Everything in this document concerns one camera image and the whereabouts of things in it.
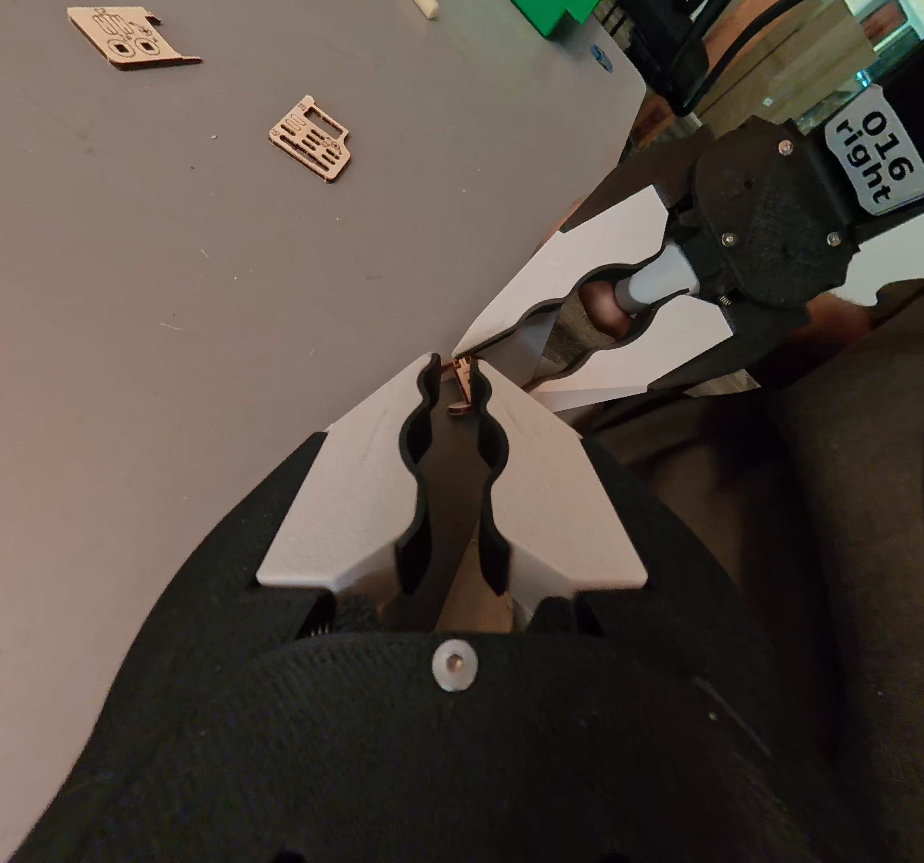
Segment wooden offcut with slot grid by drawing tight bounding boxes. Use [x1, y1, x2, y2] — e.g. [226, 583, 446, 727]
[269, 94, 352, 184]

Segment wooden offcut with square holes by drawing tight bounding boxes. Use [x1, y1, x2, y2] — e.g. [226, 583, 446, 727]
[67, 6, 204, 72]

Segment grey desk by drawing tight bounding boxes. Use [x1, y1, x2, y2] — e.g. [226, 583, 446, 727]
[0, 0, 647, 850]

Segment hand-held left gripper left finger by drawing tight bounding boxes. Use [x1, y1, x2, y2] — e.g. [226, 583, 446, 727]
[255, 351, 443, 596]

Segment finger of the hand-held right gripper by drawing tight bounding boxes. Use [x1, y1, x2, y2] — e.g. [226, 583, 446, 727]
[529, 295, 735, 414]
[451, 183, 671, 359]

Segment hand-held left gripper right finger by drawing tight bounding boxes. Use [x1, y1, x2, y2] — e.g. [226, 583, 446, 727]
[471, 358, 649, 627]

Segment person's olive shirt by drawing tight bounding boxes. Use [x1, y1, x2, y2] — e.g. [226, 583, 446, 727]
[570, 279, 924, 863]

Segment person's right hand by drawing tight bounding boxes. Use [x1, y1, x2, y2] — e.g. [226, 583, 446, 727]
[581, 280, 629, 337]

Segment person's right forearm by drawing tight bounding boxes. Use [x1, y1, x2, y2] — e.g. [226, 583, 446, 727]
[797, 296, 882, 352]

